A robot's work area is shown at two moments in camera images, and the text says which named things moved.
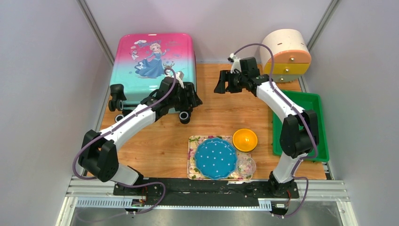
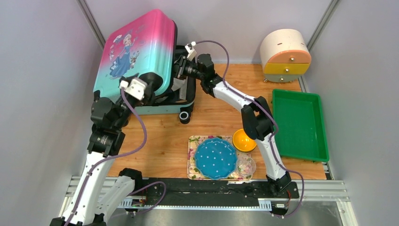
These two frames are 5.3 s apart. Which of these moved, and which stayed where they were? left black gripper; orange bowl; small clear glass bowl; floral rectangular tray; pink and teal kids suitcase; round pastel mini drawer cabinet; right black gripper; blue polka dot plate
Moved: right black gripper; left black gripper; pink and teal kids suitcase
Stayed: blue polka dot plate; round pastel mini drawer cabinet; orange bowl; small clear glass bowl; floral rectangular tray
